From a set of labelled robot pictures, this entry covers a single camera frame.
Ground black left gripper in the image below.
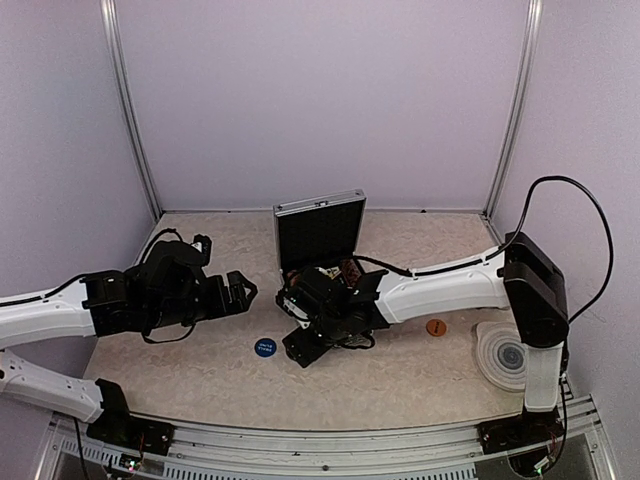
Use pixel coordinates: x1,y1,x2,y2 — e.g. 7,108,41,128
145,270,257,329

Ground blue round button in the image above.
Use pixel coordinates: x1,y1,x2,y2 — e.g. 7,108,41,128
254,338,277,358

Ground aluminium poker chip case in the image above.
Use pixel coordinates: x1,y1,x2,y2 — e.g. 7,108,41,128
273,189,367,282

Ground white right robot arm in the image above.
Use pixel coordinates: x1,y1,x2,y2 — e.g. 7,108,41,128
276,232,569,444

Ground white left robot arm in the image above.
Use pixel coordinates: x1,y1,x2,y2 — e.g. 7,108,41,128
1,235,258,445

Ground dark red chip row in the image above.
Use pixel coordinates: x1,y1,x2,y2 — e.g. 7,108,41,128
340,258,362,284

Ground orange round button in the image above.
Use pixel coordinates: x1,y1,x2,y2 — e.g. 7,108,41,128
425,319,447,337

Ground grey striped plate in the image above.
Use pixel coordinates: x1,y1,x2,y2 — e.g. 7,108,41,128
474,322,526,393

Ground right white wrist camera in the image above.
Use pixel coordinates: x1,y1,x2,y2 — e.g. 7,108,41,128
276,293,308,322

